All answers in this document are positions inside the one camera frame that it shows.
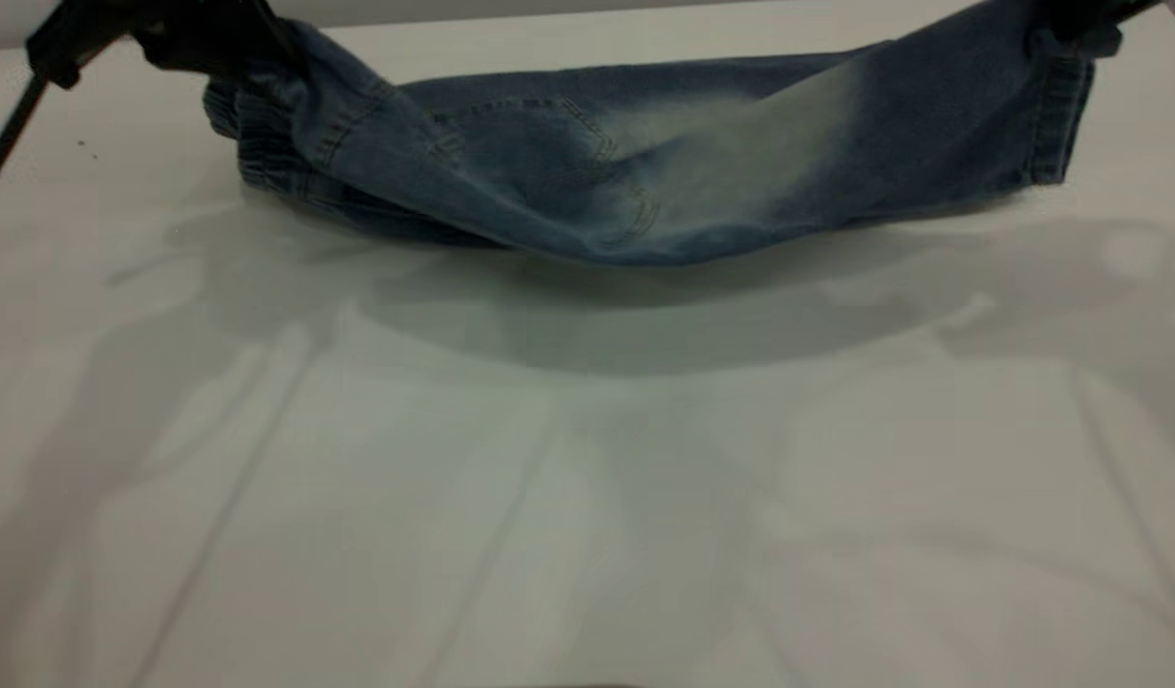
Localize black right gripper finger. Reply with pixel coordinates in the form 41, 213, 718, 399
1029, 19, 1123, 58

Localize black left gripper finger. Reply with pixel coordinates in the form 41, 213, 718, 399
246, 0, 308, 79

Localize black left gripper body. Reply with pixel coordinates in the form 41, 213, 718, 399
129, 0, 264, 72

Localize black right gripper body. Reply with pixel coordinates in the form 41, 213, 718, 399
1038, 0, 1162, 30

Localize blue denim shorts basketball print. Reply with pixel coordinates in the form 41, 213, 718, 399
203, 0, 1097, 267

